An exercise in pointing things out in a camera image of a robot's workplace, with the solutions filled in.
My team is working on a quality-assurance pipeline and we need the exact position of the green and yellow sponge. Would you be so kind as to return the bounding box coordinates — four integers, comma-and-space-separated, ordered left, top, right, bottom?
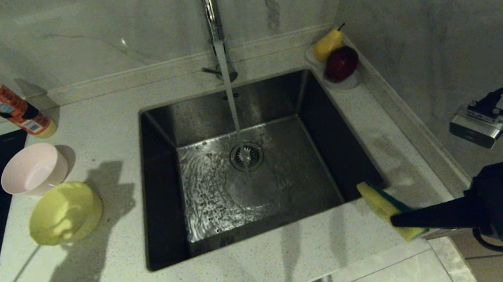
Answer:
356, 177, 431, 245

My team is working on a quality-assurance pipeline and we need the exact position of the chrome faucet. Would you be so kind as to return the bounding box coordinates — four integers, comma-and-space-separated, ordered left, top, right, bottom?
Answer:
197, 0, 239, 85

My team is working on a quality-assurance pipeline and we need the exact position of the yellow plastic bowl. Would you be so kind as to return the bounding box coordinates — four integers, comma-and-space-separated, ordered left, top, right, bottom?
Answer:
26, 179, 106, 248

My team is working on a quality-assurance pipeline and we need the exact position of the pink plastic bowl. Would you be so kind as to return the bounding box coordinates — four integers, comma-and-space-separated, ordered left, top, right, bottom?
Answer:
0, 141, 71, 199

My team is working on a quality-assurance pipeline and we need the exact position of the orange label detergent bottle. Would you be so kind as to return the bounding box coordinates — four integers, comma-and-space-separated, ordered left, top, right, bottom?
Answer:
0, 55, 59, 142

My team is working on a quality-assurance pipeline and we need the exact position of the stainless steel sink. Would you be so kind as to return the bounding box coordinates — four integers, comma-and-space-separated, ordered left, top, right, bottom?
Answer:
133, 64, 394, 273

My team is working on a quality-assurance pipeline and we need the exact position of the metal sink drain strainer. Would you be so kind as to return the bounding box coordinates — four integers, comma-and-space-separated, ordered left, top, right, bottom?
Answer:
229, 141, 265, 173

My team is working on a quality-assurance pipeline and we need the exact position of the light wooden cabinet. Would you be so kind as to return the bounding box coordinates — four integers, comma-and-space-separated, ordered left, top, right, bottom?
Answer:
450, 227, 503, 282

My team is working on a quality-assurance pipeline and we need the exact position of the white fruit tray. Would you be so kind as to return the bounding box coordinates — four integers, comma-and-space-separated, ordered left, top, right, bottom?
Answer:
303, 42, 363, 93

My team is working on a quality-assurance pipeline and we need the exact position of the dark red apple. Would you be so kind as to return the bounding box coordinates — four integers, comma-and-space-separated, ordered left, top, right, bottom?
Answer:
323, 45, 361, 83

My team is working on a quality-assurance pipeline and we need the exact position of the yellow pear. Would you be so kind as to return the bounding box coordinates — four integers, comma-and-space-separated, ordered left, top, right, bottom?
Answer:
312, 23, 348, 64

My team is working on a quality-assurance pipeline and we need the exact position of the running water stream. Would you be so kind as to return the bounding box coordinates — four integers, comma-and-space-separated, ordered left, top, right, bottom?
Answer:
214, 39, 251, 179

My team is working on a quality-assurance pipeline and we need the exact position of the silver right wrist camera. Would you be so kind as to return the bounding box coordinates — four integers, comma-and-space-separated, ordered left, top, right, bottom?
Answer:
447, 99, 503, 152

